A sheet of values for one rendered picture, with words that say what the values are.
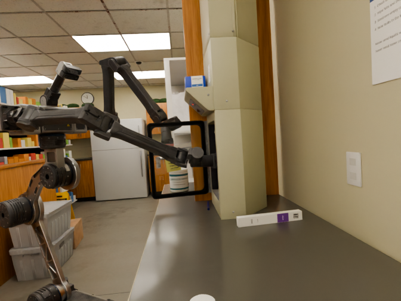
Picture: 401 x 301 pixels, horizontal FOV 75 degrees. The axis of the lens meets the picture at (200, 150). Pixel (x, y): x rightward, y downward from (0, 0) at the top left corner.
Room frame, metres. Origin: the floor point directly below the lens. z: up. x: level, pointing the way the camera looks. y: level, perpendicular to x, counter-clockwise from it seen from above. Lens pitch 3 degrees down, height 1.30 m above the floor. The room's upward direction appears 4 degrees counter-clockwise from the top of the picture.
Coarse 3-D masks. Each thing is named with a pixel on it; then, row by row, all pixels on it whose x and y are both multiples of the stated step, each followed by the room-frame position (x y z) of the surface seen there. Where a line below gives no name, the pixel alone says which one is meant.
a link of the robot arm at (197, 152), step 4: (184, 148) 1.27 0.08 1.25; (192, 148) 1.19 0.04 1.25; (196, 148) 1.19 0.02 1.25; (200, 148) 1.19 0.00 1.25; (188, 152) 1.21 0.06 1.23; (192, 152) 1.18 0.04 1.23; (196, 152) 1.18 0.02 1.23; (200, 152) 1.18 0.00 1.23; (188, 156) 1.20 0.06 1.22; (192, 156) 1.18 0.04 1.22; (196, 156) 1.17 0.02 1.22; (200, 156) 1.17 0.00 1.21; (188, 160) 1.26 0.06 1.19; (192, 160) 1.20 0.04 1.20; (196, 160) 1.19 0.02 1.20; (200, 160) 1.20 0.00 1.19; (176, 164) 1.25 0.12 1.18; (180, 164) 1.24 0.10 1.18; (184, 164) 1.23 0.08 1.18
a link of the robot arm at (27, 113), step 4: (20, 108) 1.23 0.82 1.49; (28, 108) 1.22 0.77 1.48; (16, 112) 1.22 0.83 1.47; (20, 112) 1.21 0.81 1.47; (24, 112) 1.21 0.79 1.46; (28, 112) 1.21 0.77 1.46; (32, 112) 1.21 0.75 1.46; (16, 116) 1.20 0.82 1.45; (20, 116) 1.20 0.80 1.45; (24, 116) 1.19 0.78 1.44; (28, 116) 1.20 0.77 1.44
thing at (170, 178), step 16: (160, 128) 1.38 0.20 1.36; (176, 128) 1.39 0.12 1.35; (192, 128) 1.41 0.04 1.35; (176, 144) 1.39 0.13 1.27; (192, 144) 1.41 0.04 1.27; (160, 176) 1.37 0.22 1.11; (176, 176) 1.39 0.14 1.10; (192, 176) 1.40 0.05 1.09; (160, 192) 1.37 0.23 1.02; (176, 192) 1.39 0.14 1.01
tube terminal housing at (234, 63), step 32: (224, 64) 1.12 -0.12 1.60; (256, 64) 1.25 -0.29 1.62; (224, 96) 1.12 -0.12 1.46; (256, 96) 1.24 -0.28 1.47; (224, 128) 1.12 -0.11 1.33; (256, 128) 1.22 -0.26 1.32; (224, 160) 1.12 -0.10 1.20; (256, 160) 1.21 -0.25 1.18; (224, 192) 1.12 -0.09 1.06; (256, 192) 1.20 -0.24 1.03
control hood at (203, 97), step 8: (192, 88) 1.11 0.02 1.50; (200, 88) 1.11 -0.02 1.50; (208, 88) 1.11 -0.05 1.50; (184, 96) 1.30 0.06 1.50; (192, 96) 1.12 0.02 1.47; (200, 96) 1.11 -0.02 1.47; (208, 96) 1.11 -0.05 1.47; (200, 104) 1.13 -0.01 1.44; (208, 104) 1.11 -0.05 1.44; (208, 112) 1.21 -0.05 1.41
